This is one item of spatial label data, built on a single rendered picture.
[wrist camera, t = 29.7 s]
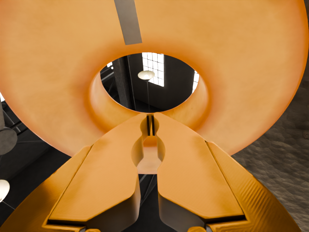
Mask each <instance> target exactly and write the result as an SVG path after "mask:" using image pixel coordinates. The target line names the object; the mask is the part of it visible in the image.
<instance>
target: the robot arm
mask: <svg viewBox="0 0 309 232"><path fill-rule="evenodd" d="M151 125H152V134H153V136H155V137H156V138H157V156H158V158H159V159H160V160H161V162H162V163H161V165H160V166H159V167H158V169H157V182H158V200H159V216H160V219H161V221H162V222H163V223H165V224H166V225H168V226H169V227H171V228H173V229H174V230H176V231H178V232H302V231H301V229H300V228H299V226H298V225H297V223H296V222H295V220H294V219H293V218H292V217H291V215H290V214H289V213H288V211H287V210H286V209H285V208H284V206H283V205H282V204H281V203H280V202H279V200H278V199H277V198H276V197H275V196H274V195H273V194H272V193H271V192H270V191H269V190H268V189H267V188H266V187H265V186H264V185H263V184H262V183H261V182H260V181H259V180H258V179H257V178H255V177H254V176H253V175H252V174H251V173H249V172H248V171H247V170H246V169H245V168H244V167H242V166H241V165H240V164H239V163H238V162H237V161H236V160H234V159H233V158H232V157H231V156H230V155H229V154H227V153H226V152H225V151H224V150H223V149H221V148H220V147H219V146H218V145H217V144H215V143H214V142H207V141H206V140H205V139H203V138H202V137H201V136H200V135H199V134H198V133H196V132H195V131H193V130H192V129H190V128H189V127H187V126H185V125H183V124H181V123H179V122H177V121H175V120H173V119H171V118H169V117H168V116H166V115H164V114H162V113H160V112H156V113H154V114H149V113H140V114H138V115H137V116H135V117H133V118H131V119H130V120H128V121H126V122H124V123H122V124H121V125H118V126H117V127H115V128H113V129H112V130H110V131H109V132H107V133H106V134H105V135H104V136H102V137H101V138H100V139H99V140H98V141H96V142H95V143H94V144H93V145H92V146H87V145H86V146H84V147H83V148H82V149H81V150H80V151H79V152H77V153H76V154H75V155H74V156H73V157H71V158H70V159H69V160H68V161H67V162H66V163H65V164H64V165H62V166H61V167H60V168H59V169H58V170H57V171H55V172H54V173H53V174H52V175H51V176H49V177H48V178H47V179H46V180H45V181H44V182H42V183H41V184H40V185H39V186H38V187H37V188H36V189H34V190H33V191H32V192H31V193H30V194H29V195H28V196H27V197H26V198H25V199H24V200H23V201H22V202H21V203H20V204H19V206H18V207H17V208H16V209H15V210H14V211H13V212H12V214H11V215H10V216H9V217H8V218H7V220H6V221H5V222H4V223H3V225H2V226H1V227H0V232H121V231H123V230H124V229H126V228H128V227H129V226H131V225H132V224H134V223H135V222H136V220H137V219H138V215H139V207H140V199H141V194H140V186H139V178H138V170H137V166H138V164H139V163H140V162H141V160H142V159H143V158H144V151H143V142H144V141H145V140H146V139H147V137H148V136H150V132H151Z"/></svg>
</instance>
